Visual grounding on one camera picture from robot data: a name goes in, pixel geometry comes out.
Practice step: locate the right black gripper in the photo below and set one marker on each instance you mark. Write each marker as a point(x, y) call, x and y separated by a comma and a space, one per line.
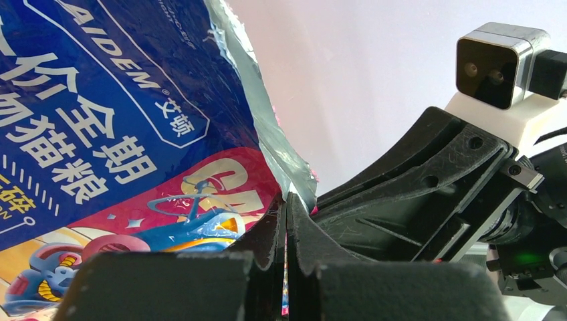
point(393, 209)

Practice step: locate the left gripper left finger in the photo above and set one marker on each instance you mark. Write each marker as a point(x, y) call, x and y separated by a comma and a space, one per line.
point(242, 282)

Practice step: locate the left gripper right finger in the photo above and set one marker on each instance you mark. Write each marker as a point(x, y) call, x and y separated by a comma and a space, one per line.
point(325, 282)

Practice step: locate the pink blue pet food bag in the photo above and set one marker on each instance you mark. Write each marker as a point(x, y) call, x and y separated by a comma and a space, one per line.
point(129, 126)

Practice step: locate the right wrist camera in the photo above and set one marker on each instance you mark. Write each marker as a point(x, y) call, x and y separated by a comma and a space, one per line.
point(511, 84)

